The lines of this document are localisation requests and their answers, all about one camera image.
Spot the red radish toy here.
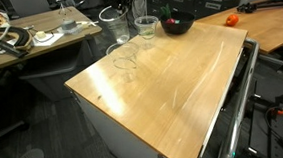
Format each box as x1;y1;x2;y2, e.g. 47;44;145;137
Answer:
159;3;177;26

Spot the black bowl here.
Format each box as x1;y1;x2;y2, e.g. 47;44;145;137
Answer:
159;10;198;38

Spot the clear plastic box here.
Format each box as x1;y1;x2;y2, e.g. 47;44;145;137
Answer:
57;23;85;38

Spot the small tabletop tripod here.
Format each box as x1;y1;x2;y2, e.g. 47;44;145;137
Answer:
55;0;73;17

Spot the wooden meeting desk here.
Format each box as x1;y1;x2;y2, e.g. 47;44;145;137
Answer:
0;4;106;77

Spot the cream round object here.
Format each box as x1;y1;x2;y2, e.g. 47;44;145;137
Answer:
35;31;47;40

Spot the grey office chair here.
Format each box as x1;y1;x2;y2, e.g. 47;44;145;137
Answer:
7;0;53;19

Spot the black curved track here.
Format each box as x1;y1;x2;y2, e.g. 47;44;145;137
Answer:
0;24;35;55

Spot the orange fruit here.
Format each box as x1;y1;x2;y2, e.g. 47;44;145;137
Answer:
224;13;241;28

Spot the long black bar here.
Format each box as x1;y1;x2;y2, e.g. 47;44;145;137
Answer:
0;31;29;61

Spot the grey cart cabinet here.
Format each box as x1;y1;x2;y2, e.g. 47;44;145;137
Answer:
69;79;201;158

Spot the black folded tripod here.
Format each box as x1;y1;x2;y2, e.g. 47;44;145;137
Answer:
235;0;283;15

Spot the wooden work desk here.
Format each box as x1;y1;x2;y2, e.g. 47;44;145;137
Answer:
194;0;283;60

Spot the white plug cable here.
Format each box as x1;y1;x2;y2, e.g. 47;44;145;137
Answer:
76;19;100;30

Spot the grey duct tape roll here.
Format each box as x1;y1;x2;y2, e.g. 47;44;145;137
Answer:
59;19;78;32

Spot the chrome cart handle bar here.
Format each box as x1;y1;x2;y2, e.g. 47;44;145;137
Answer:
188;36;268;158

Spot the orange handled clamp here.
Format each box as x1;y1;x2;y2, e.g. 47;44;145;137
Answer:
269;106;283;118

